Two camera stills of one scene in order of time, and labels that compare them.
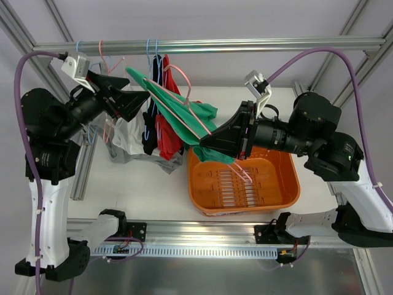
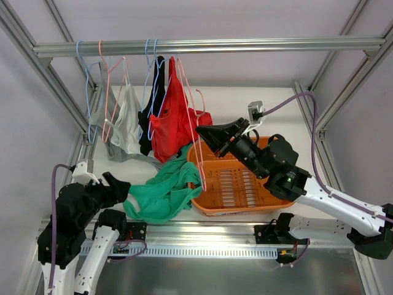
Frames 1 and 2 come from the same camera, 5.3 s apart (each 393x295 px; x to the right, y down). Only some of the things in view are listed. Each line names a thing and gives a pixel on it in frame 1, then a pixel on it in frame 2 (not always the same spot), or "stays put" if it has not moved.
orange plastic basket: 268,179 stays put
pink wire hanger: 186,103 → 196,104
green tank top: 191,120 → 169,192
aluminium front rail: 199,233 stays put
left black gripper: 108,100 → 102,189
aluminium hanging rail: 266,44 stays put
